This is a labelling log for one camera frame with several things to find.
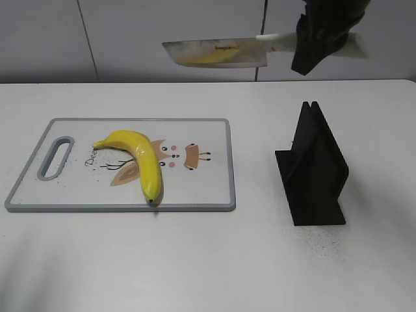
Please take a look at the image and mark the white-handled kitchen knife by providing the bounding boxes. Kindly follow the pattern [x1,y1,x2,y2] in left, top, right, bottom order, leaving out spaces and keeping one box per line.
[161,31,370,69]

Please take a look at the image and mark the black knife stand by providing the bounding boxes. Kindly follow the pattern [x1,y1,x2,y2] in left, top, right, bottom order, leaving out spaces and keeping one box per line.
[275,101,349,226]

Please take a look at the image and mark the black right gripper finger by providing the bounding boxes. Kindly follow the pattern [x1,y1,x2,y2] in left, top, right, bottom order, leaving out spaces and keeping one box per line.
[291,0,370,75]

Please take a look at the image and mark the white grey-rimmed cutting board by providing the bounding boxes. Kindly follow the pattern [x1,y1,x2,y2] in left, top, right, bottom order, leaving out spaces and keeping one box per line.
[5,118,236,212]

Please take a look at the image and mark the yellow plastic banana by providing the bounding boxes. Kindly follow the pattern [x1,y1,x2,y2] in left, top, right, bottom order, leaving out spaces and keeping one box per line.
[92,130,163,204]

